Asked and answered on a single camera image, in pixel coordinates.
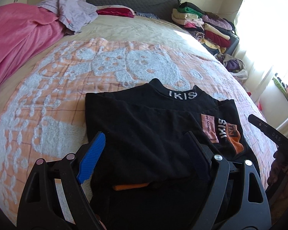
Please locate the black IKISS long-sleeve shirt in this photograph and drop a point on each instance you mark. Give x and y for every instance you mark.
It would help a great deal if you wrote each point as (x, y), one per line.
(144, 178)

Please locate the lilac crumpled garment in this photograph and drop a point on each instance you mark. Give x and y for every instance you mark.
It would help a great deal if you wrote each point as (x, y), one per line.
(74, 14)

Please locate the orange white plaid blanket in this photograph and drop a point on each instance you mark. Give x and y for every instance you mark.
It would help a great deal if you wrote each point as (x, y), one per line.
(42, 105)

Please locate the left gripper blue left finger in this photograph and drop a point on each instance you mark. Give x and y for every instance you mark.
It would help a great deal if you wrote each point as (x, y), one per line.
(88, 156)

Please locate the pink duvet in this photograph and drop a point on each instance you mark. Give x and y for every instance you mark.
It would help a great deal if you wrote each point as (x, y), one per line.
(25, 31)

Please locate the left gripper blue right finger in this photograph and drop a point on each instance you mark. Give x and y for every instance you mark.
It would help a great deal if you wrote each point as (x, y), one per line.
(199, 162)

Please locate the bag of loose clothes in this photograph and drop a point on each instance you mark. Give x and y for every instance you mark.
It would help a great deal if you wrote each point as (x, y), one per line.
(234, 66)

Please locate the stack of folded clothes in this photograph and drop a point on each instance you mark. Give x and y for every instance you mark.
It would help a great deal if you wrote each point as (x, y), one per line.
(216, 34)

